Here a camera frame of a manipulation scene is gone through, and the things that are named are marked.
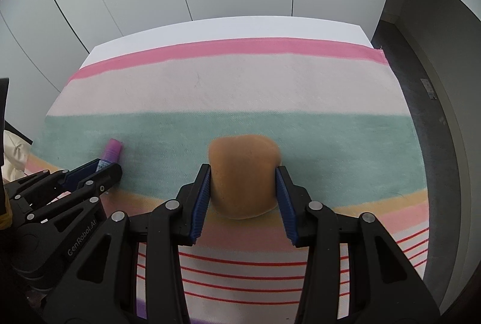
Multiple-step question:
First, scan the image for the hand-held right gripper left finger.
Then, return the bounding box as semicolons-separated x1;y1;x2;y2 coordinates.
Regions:
45;163;212;324

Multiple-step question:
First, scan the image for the beige makeup sponge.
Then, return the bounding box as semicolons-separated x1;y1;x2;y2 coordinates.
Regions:
208;134;282;220

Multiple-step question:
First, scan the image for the striped colourful towel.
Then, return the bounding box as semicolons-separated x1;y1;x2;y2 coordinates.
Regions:
23;37;430;324

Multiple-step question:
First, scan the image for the pink capped small tube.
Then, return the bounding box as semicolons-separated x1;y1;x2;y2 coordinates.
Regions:
97;138;123;174

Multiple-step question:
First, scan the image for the small metal wall plate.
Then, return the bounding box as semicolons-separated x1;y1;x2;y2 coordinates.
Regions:
421;79;437;100

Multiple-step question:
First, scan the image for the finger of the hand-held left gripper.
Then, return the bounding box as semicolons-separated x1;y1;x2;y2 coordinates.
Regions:
20;162;123;225
5;159;103;201

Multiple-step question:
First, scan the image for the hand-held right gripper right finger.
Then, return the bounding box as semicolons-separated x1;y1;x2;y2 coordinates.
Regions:
275;165;441;324

